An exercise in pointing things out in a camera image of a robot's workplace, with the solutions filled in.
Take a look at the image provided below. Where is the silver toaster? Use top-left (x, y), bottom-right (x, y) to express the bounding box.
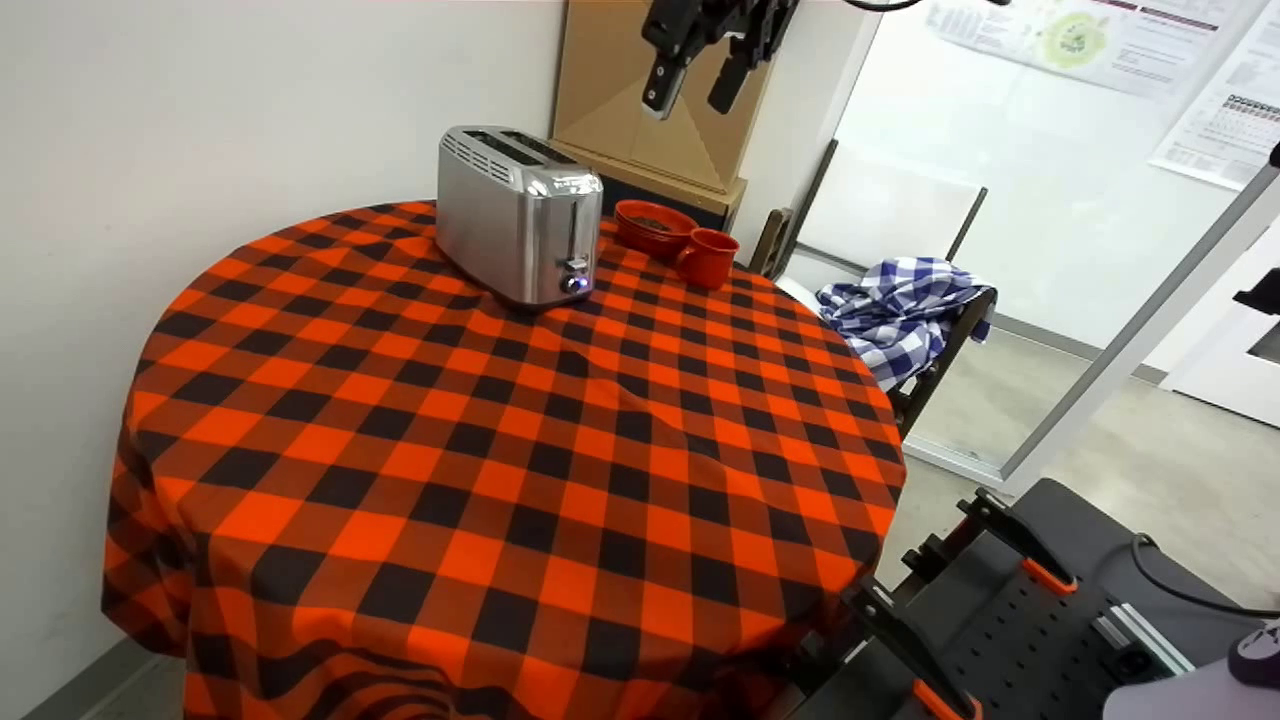
top-left (435, 125), bottom-right (605, 309)

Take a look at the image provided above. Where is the cardboard box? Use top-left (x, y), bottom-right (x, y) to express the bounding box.
top-left (549, 0), bottom-right (791, 217)

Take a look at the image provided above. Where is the red bowl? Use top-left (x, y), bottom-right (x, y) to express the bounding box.
top-left (613, 199), bottom-right (699, 263)

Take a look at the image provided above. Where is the red mug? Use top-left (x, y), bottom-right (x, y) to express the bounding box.
top-left (675, 228), bottom-right (742, 292)

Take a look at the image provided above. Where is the white board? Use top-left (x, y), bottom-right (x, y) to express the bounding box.
top-left (778, 140), bottom-right (990, 293)

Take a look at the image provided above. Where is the blue white checkered cloth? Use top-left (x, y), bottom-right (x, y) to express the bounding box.
top-left (815, 257), bottom-right (997, 393)

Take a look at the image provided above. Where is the paper poster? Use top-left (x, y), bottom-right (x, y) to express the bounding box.
top-left (924, 0), bottom-right (1243, 101)

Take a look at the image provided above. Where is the dark wooden chair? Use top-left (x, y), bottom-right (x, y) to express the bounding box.
top-left (888, 286), bottom-right (1001, 441)

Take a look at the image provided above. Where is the orange black checkered tablecloth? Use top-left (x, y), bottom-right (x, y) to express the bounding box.
top-left (100, 200), bottom-right (909, 720)

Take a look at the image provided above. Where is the paper calendar sheet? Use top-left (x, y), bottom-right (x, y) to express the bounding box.
top-left (1148, 0), bottom-right (1280, 192)

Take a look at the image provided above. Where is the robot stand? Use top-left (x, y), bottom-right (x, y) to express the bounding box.
top-left (788, 478), bottom-right (1280, 720)

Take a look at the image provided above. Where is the black clamp orange handle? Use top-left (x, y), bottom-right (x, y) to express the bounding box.
top-left (958, 487), bottom-right (1081, 598)
top-left (848, 578), bottom-right (987, 720)

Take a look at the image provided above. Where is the black cable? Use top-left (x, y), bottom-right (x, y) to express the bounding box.
top-left (1130, 533), bottom-right (1280, 617)

